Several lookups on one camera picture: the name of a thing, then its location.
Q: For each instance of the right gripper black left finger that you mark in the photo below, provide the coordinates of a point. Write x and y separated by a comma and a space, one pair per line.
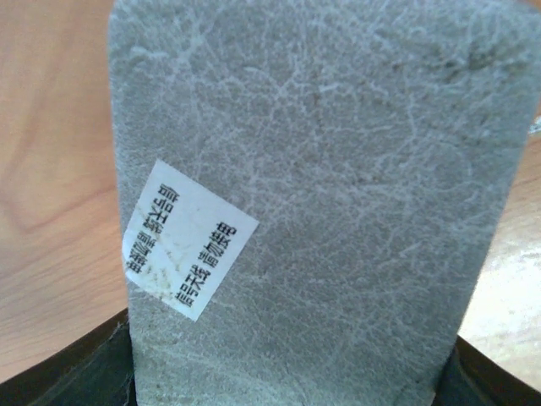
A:
97, 369

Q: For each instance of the grey leather glasses case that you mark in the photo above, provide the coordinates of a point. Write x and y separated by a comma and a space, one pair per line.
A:
308, 191

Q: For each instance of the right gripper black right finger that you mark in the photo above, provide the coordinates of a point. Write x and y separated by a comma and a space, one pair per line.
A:
486, 376

